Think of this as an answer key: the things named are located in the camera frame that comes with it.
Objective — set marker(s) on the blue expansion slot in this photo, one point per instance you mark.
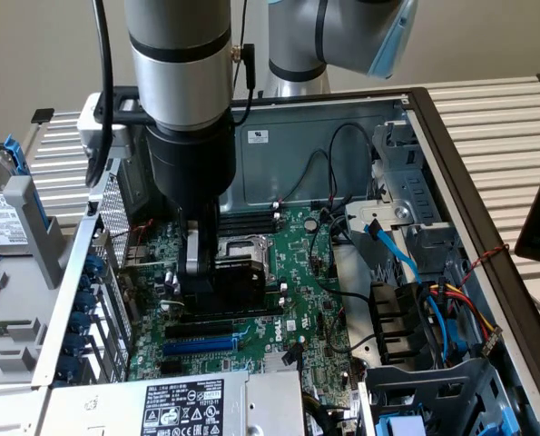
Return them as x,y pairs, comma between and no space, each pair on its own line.
197,347

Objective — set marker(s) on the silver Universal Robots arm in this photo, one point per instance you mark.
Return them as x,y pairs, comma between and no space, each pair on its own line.
179,27

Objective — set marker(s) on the white case sticker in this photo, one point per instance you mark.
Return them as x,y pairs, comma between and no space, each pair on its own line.
258,136

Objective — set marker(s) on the silver power supply with label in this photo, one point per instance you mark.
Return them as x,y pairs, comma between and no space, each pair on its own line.
183,404

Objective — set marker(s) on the metal CPU socket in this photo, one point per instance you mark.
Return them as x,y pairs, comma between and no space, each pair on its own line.
244,243

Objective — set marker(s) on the silver coin battery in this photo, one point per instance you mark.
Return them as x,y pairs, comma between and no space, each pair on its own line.
310,224

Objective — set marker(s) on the blue disk bracket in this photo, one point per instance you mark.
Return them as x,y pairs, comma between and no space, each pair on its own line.
13,152

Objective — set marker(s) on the blue grey drive cage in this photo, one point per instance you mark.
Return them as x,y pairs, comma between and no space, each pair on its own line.
433,395

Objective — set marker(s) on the short black expansion slot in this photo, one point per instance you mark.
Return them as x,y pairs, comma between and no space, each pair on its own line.
171,368

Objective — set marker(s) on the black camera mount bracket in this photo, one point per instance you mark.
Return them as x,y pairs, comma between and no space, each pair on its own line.
115,115

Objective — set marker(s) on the black RAM slot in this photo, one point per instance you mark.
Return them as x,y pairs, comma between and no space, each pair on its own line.
251,211
251,229
251,223
251,217

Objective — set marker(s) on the silver metal disk bay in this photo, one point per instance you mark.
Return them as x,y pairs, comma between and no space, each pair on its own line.
410,195

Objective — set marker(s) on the long black expansion slot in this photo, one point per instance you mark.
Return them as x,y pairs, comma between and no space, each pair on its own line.
197,329

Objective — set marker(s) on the black plastic fan shroud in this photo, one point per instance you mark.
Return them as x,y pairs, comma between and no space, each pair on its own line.
394,322

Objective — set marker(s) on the open metal PC case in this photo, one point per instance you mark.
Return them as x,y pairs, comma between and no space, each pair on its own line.
297,159

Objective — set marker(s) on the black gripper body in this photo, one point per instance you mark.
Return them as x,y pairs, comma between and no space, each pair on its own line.
192,163

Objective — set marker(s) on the silver chipset heat sink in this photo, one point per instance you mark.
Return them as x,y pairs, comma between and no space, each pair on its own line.
278,362

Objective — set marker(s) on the spare green RAM stick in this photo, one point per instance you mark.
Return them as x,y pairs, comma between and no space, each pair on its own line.
2,328

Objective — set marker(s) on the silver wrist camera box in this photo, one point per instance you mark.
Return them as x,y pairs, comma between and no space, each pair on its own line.
88,131

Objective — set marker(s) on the dark screen edge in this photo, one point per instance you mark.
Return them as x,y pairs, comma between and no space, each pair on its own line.
539,218

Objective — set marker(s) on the green Dell motherboard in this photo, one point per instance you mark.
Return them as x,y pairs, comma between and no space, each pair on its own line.
297,272

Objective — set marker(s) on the graphics card with black heatsink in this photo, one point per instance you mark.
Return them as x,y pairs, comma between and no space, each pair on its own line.
233,286

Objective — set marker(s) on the grey plastic parts rack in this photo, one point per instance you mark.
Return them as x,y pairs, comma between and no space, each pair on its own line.
24,204

